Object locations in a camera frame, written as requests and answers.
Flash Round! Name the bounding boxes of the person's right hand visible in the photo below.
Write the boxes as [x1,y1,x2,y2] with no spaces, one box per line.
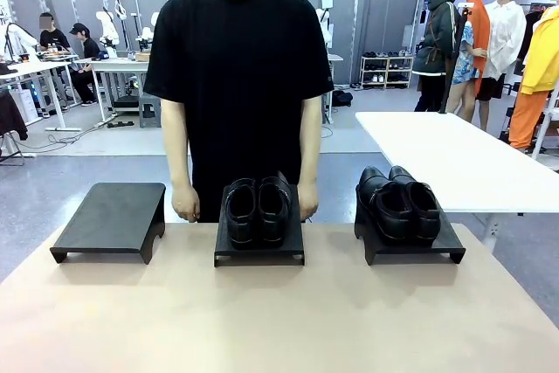
[171,184,203,223]

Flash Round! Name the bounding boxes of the person's left hand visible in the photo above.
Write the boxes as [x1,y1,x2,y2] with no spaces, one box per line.
[299,181,321,217]

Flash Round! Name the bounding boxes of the person's left forearm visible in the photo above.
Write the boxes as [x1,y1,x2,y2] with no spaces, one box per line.
[298,95,323,186]

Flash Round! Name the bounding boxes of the person's right forearm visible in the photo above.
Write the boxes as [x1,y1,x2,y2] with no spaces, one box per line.
[160,96,194,190]

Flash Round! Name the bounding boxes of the black shoe stand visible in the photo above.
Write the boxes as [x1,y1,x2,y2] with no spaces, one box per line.
[354,182,467,266]
[49,182,168,266]
[213,183,306,268]

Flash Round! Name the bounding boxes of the person's black T-shirt torso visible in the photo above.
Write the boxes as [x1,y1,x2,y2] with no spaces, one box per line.
[142,0,335,224]

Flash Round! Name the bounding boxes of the seated person with black cap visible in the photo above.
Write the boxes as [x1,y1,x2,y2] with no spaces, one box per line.
[68,22,104,107]

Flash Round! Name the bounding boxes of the seated person in black shirt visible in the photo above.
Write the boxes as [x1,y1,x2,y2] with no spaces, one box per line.
[37,12,72,53]

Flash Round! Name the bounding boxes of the grey plastic stool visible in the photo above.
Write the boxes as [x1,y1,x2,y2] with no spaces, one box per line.
[139,93,163,129]

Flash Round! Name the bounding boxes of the black bag on floor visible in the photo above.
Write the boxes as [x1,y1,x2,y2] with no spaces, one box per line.
[331,89,355,108]

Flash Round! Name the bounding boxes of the white shoe rack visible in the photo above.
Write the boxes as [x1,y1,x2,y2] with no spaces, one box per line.
[359,54,415,90]

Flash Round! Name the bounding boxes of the white background desk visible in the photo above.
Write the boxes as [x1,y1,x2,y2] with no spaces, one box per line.
[0,59,82,132]
[86,54,152,128]

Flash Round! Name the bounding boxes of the white side table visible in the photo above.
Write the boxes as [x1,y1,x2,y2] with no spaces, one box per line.
[355,110,559,256]

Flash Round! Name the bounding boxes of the black hanging garment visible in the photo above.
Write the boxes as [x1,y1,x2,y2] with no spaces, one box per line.
[0,86,30,143]

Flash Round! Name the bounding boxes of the mannequin in dark green hoodie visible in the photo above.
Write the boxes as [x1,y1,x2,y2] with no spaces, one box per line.
[411,0,465,113]

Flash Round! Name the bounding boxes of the mannequin in orange with cap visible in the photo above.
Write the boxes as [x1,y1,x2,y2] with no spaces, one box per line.
[445,0,495,126]

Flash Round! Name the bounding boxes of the mannequin in white shirt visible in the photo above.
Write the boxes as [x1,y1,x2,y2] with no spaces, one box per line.
[474,0,528,133]

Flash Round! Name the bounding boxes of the mannequin in yellow jacket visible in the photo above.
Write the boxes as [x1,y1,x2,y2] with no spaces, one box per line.
[507,4,559,152]

